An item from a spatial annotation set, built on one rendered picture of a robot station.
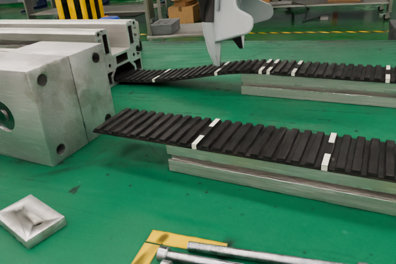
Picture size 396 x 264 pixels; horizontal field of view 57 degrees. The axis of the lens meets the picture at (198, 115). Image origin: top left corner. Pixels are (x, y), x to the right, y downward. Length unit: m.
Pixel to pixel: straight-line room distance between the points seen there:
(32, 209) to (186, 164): 0.12
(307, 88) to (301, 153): 0.19
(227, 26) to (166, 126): 0.16
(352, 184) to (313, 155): 0.03
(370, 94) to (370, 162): 0.19
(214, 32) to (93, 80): 0.15
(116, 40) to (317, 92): 0.32
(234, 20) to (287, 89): 0.11
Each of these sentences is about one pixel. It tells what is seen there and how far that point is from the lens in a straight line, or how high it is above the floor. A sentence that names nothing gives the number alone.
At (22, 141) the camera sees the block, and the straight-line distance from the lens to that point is 0.39.
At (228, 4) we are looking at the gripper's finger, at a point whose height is 0.90.
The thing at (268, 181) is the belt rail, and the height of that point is 0.79.
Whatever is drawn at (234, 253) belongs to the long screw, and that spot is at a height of 0.79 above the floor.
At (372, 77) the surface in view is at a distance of 0.45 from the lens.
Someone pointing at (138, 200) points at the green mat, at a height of 0.78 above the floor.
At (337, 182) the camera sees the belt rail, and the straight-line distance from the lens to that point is 0.28.
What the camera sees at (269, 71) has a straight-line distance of 0.45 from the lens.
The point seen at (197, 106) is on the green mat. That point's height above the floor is 0.78.
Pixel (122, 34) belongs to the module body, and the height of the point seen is 0.85.
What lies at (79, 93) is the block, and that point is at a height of 0.83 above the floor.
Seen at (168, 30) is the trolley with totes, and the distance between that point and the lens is 3.51.
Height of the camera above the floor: 0.95
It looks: 24 degrees down
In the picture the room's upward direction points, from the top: 5 degrees counter-clockwise
